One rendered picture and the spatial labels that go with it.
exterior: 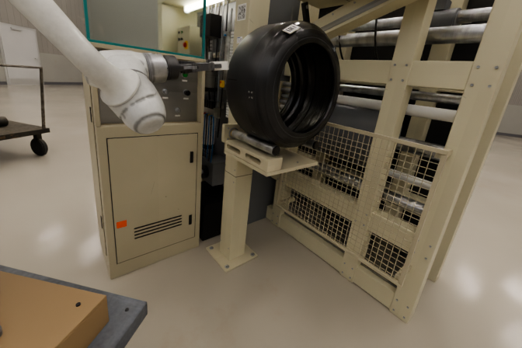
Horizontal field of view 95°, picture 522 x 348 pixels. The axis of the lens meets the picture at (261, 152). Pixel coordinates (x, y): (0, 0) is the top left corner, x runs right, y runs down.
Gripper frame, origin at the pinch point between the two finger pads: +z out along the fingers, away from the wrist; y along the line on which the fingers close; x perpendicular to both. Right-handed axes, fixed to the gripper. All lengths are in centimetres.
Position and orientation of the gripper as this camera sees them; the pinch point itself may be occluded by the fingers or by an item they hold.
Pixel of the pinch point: (219, 65)
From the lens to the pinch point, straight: 94.6
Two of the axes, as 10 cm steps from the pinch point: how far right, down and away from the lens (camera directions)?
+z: 7.7, -2.5, 5.9
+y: -6.4, -2.9, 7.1
